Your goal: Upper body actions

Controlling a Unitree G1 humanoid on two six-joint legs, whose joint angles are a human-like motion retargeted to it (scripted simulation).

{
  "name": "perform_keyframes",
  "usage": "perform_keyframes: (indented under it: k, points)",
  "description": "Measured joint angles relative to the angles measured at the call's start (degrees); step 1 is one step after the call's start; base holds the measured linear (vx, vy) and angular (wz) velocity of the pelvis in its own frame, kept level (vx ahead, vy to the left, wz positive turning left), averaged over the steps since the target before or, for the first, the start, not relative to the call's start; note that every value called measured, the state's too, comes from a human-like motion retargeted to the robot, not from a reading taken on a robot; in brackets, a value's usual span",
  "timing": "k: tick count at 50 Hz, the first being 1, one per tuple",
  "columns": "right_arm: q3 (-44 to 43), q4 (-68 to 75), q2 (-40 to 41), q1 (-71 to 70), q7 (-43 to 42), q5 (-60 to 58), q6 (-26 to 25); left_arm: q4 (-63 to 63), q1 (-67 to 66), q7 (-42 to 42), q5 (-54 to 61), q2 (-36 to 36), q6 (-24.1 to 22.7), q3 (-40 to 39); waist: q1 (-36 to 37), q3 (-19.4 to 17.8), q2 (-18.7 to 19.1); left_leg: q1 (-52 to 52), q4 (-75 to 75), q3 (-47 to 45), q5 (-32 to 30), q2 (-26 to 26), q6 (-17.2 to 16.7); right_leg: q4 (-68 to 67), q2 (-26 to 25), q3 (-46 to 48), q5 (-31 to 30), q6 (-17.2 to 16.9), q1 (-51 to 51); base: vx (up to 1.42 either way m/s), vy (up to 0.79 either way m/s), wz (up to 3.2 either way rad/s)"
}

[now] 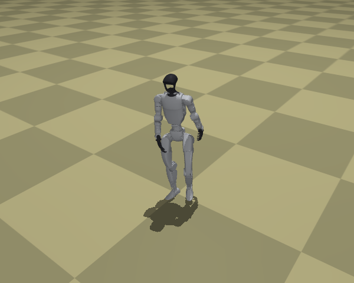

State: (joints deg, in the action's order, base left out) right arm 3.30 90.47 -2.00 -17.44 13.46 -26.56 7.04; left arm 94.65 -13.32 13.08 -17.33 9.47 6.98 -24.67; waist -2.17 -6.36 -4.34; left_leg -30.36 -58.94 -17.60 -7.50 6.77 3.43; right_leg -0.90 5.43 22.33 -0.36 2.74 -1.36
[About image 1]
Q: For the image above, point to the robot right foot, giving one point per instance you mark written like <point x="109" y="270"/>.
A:
<point x="172" y="194"/>

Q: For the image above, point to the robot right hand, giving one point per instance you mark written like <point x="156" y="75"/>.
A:
<point x="159" y="143"/>

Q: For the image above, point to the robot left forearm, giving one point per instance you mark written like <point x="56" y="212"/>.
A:
<point x="198" y="123"/>

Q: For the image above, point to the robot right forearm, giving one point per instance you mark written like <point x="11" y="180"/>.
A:
<point x="157" y="128"/>

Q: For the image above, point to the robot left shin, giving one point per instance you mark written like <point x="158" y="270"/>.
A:
<point x="188" y="180"/>

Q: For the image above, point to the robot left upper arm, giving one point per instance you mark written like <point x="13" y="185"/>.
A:
<point x="188" y="101"/>

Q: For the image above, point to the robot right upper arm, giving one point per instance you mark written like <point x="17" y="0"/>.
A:
<point x="158" y="108"/>

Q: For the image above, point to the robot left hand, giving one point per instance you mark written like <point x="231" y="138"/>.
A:
<point x="200" y="134"/>

